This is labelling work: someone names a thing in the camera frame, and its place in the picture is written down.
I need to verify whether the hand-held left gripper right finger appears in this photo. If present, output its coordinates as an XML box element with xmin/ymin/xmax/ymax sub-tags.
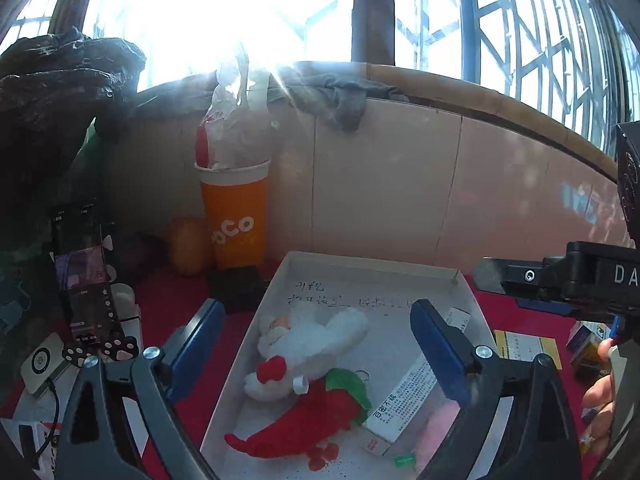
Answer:
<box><xmin>410</xmin><ymin>299</ymin><xmax>583</xmax><ymax>480</ymax></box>

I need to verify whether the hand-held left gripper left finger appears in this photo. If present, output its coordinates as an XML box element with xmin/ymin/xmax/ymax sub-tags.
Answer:
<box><xmin>54</xmin><ymin>298</ymin><xmax>227</xmax><ymax>480</ymax></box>

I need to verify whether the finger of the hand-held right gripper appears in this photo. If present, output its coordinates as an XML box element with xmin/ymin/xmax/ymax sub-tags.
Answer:
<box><xmin>474</xmin><ymin>255</ymin><xmax>571</xmax><ymax>317</ymax></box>

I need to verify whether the white blue yellow carton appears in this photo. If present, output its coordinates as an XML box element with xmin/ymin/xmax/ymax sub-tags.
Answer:
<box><xmin>566</xmin><ymin>320</ymin><xmax>613</xmax><ymax>353</ymax></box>

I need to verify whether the long white medicine carton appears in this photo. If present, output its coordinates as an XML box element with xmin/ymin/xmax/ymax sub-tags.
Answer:
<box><xmin>362</xmin><ymin>355</ymin><xmax>451</xmax><ymax>457</ymax></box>

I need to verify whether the yellow green carton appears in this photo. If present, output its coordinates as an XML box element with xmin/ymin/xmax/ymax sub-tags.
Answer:
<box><xmin>492</xmin><ymin>330</ymin><xmax>560</xmax><ymax>371</ymax></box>

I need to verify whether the white cardboard box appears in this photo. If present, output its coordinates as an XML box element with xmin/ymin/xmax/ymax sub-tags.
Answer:
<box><xmin>200</xmin><ymin>251</ymin><xmax>498</xmax><ymax>480</ymax></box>

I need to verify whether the person's right hand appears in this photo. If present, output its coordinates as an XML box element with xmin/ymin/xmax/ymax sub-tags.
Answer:
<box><xmin>581</xmin><ymin>337</ymin><xmax>618</xmax><ymax>441</ymax></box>

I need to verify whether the paw print phone holder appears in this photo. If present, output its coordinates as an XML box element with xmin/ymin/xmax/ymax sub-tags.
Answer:
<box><xmin>60</xmin><ymin>220</ymin><xmax>143</xmax><ymax>366</ymax></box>

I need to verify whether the small black box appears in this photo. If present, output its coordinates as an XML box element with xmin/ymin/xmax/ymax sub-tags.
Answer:
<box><xmin>207</xmin><ymin>266</ymin><xmax>271</xmax><ymax>313</ymax></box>

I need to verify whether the orange fruit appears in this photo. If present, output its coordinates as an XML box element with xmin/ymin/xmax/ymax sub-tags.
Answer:
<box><xmin>167</xmin><ymin>217</ymin><xmax>213</xmax><ymax>276</ymax></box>

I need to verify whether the white plush toy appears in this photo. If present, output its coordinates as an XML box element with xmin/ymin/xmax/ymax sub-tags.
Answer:
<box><xmin>243</xmin><ymin>307</ymin><xmax>371</xmax><ymax>403</ymax></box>

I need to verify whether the black smartphone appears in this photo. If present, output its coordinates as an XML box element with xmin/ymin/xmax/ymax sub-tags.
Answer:
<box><xmin>50</xmin><ymin>203</ymin><xmax>121</xmax><ymax>346</ymax></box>

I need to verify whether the orange paper cup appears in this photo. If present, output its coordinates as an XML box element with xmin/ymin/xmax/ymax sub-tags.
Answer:
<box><xmin>194</xmin><ymin>159</ymin><xmax>272</xmax><ymax>270</ymax></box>

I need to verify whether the red chili plush toy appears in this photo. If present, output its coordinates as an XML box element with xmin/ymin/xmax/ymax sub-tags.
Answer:
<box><xmin>224</xmin><ymin>367</ymin><xmax>373</xmax><ymax>461</ymax></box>

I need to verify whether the white power bank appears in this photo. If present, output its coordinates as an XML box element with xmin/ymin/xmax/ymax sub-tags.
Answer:
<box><xmin>20</xmin><ymin>332</ymin><xmax>71</xmax><ymax>398</ymax></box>

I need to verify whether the white printed paper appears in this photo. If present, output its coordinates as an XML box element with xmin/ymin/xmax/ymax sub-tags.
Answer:
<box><xmin>0</xmin><ymin>395</ymin><xmax>66</xmax><ymax>480</ymax></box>

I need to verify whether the white plastic bag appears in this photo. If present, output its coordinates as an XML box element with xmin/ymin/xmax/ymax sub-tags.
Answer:
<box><xmin>197</xmin><ymin>42</ymin><xmax>273</xmax><ymax>171</ymax></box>

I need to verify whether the metal window grille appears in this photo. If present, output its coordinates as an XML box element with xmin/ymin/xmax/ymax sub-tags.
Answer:
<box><xmin>0</xmin><ymin>0</ymin><xmax>640</xmax><ymax>186</ymax></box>

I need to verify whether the grey cloth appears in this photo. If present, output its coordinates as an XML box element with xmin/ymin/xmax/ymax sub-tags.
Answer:
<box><xmin>267</xmin><ymin>72</ymin><xmax>413</xmax><ymax>133</ymax></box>

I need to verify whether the black plastic bag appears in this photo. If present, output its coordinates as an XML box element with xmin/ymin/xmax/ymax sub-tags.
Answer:
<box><xmin>0</xmin><ymin>27</ymin><xmax>147</xmax><ymax>221</ymax></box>

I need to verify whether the black cable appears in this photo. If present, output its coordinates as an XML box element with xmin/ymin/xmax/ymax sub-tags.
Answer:
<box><xmin>30</xmin><ymin>377</ymin><xmax>63</xmax><ymax>461</ymax></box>

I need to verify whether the window post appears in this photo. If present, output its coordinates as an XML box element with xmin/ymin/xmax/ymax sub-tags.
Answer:
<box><xmin>351</xmin><ymin>0</ymin><xmax>397</xmax><ymax>64</ymax></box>

